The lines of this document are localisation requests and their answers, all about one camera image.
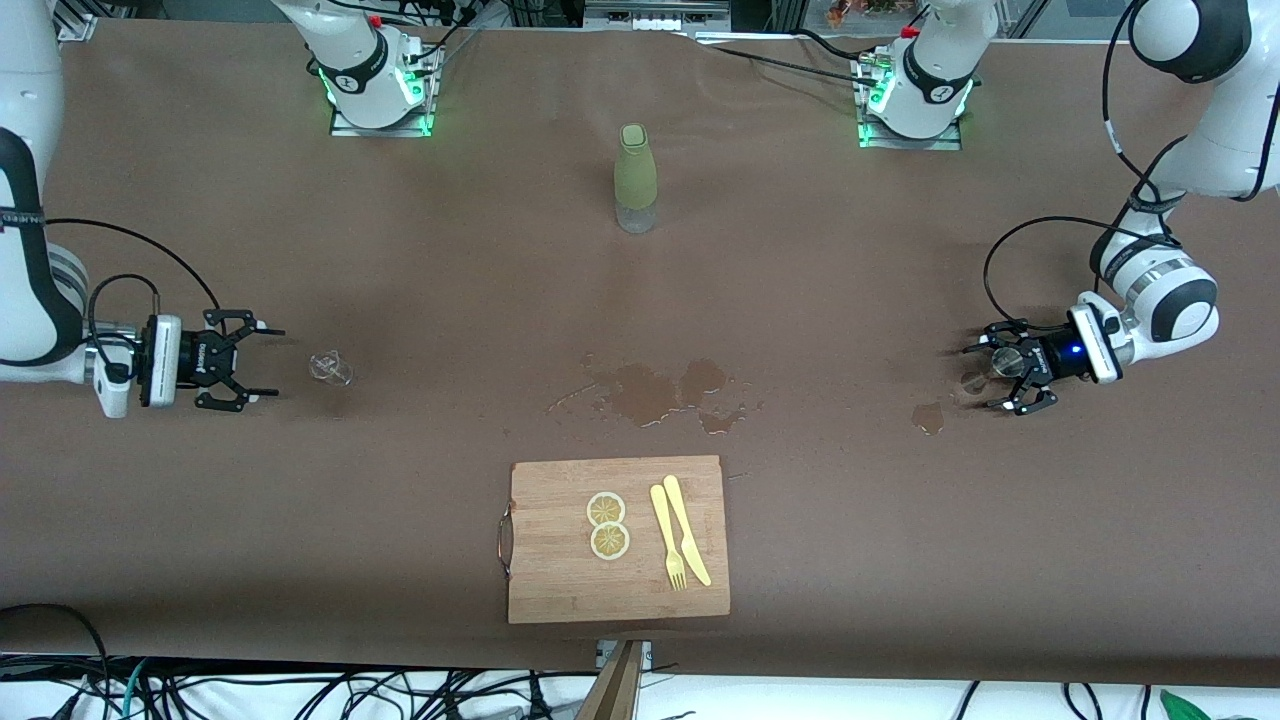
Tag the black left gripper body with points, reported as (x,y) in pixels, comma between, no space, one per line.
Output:
(1050,360)

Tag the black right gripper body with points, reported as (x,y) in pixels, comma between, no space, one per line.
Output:
(196,360)

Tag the steel double jigger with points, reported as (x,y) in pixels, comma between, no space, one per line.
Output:
(972,382)

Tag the clear glass measuring cup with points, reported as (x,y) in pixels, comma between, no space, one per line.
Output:
(330,368)

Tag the small brown liquid spill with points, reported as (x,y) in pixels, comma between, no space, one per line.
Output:
(928,418)

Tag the brown table cover sheet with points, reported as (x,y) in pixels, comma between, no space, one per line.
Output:
(300,500)

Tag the green plastic leaf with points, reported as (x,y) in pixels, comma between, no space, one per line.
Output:
(1185,708)

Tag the yellow plastic knife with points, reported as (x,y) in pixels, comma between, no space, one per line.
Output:
(685,530)

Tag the lemon slice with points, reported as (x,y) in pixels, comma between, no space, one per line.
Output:
(605,506)
(610,542)

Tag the yellow plastic fork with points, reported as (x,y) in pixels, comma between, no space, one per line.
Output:
(665,530)

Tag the green sleeved glass bottle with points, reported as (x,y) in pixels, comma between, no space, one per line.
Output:
(636,170)

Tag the wooden cutting board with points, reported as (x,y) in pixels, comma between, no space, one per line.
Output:
(620,590)

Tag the grey metal rack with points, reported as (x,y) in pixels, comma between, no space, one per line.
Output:
(655,12)

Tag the wooden beam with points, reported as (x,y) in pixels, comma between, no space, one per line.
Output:
(612,690)

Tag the aluminium arm base plate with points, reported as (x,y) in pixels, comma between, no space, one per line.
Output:
(945,145)
(342,128)

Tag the aluminium frame post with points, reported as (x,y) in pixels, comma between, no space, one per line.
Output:
(75,20)

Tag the metal beam bracket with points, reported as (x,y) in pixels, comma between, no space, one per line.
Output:
(642,652)

